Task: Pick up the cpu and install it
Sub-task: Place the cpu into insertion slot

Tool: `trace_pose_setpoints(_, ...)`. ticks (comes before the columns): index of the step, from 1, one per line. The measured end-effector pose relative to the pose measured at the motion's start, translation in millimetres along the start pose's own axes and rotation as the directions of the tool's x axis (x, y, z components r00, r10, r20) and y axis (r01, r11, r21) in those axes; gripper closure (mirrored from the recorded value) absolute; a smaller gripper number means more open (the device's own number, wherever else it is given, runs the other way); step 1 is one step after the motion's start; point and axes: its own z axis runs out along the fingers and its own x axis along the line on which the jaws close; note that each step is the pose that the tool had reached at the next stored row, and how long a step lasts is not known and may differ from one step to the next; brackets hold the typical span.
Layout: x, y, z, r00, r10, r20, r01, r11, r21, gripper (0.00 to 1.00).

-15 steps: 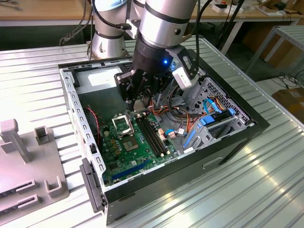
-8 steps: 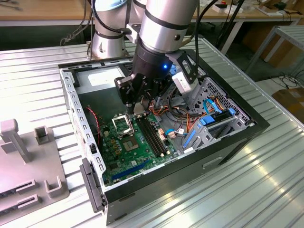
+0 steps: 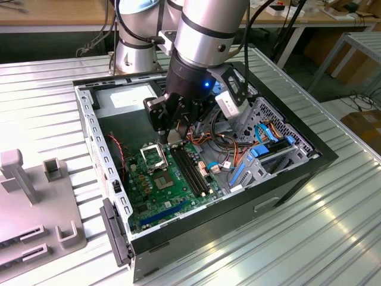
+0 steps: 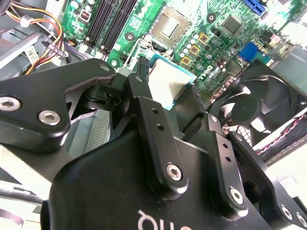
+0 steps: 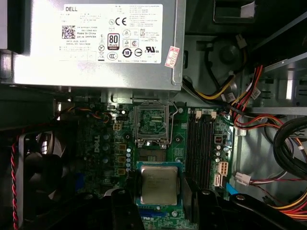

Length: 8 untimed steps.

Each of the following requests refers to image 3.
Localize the white connector blue wire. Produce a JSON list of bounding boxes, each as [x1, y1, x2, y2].
[[207, 160, 232, 174]]

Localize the blue expansion slot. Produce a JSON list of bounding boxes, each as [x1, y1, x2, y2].
[[139, 200, 189, 227]]

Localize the brown cardboard box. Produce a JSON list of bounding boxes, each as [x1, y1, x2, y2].
[[303, 29, 381, 87], [341, 109, 381, 147]]

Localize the black floor cables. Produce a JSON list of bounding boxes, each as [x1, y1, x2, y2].
[[339, 94, 376, 113]]

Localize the orange red wire bundle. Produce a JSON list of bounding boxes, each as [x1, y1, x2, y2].
[[220, 138, 254, 167]]

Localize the metal socket cover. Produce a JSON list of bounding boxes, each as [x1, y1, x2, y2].
[[139, 144, 169, 175]]

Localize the black wire bundle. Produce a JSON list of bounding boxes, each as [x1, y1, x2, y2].
[[208, 110, 239, 150]]

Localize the blue plastic rail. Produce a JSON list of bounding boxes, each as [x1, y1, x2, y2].
[[228, 162, 246, 188]]

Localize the orange yellow wire bundle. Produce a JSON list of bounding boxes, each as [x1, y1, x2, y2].
[[187, 130, 214, 147]]

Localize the CPU socket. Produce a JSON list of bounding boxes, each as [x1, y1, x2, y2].
[[151, 169, 175, 191]]

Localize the grey power supply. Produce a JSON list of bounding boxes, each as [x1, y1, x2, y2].
[[92, 83, 167, 156]]

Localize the black RAM slot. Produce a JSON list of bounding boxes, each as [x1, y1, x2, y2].
[[171, 146, 201, 198], [178, 145, 211, 194]]

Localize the wooden desk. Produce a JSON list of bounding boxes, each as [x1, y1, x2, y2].
[[0, 0, 381, 33]]

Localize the hard disk in blue carrier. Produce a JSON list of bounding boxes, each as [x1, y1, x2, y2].
[[249, 135, 297, 158]]

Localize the red black twisted wire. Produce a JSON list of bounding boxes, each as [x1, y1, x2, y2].
[[107, 133, 126, 179]]

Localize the green motherboard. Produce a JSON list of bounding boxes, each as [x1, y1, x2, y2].
[[123, 139, 227, 235]]

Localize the white box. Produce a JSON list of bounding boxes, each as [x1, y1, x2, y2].
[[266, 4, 306, 18]]

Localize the grey parts rack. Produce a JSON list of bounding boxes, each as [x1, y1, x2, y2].
[[0, 148, 88, 269]]

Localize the silver CPU chip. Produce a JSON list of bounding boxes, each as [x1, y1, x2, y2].
[[167, 130, 183, 147]]

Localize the black camera cable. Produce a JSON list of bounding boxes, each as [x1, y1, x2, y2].
[[114, 0, 163, 44], [229, 0, 276, 84]]

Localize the black PC case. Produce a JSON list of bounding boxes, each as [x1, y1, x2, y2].
[[72, 61, 339, 284]]

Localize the grey metal disk bay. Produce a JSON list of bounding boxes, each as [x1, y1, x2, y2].
[[229, 142, 313, 191]]

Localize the metal slat side table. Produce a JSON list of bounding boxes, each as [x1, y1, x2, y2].
[[308, 31, 381, 96]]

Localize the hanging cable bundle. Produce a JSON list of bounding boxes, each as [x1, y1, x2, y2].
[[76, 0, 120, 75]]

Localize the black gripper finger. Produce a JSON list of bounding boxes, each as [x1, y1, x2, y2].
[[182, 95, 216, 141], [142, 93, 180, 147]]

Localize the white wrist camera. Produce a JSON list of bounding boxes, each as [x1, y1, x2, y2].
[[157, 29, 176, 56], [214, 91, 248, 120]]

